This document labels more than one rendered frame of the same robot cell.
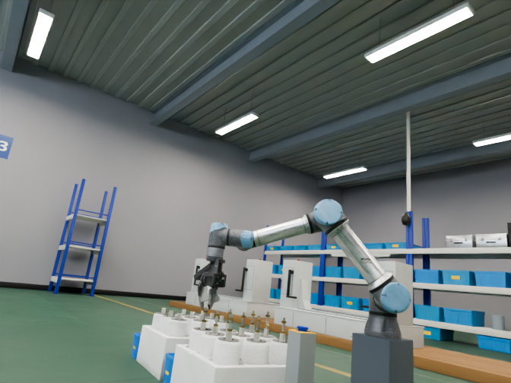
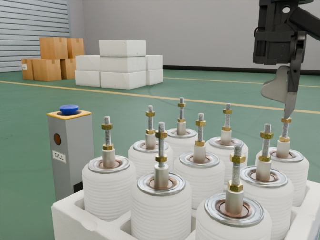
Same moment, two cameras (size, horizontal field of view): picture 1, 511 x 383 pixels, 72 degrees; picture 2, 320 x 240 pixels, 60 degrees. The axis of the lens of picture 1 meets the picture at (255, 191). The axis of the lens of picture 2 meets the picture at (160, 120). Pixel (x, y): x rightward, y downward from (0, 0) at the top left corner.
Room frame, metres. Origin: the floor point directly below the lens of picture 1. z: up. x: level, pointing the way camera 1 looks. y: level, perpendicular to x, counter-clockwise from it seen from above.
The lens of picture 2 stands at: (1.94, -0.27, 0.45)
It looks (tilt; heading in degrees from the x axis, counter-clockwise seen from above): 15 degrees down; 157
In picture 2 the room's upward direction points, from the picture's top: straight up
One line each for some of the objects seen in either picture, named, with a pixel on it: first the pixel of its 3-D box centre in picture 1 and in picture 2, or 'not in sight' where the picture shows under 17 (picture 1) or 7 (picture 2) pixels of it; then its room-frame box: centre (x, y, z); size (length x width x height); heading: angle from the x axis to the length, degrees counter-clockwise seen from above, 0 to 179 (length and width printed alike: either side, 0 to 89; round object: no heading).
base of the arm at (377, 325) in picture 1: (382, 324); not in sight; (1.61, -0.61, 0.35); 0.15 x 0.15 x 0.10
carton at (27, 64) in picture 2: not in sight; (35, 68); (-2.72, -0.33, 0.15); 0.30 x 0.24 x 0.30; 126
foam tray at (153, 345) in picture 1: (186, 349); not in sight; (2.00, 0.26, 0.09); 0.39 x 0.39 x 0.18; 31
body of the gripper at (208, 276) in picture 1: (214, 273); (282, 31); (1.55, 0.14, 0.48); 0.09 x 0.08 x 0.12; 44
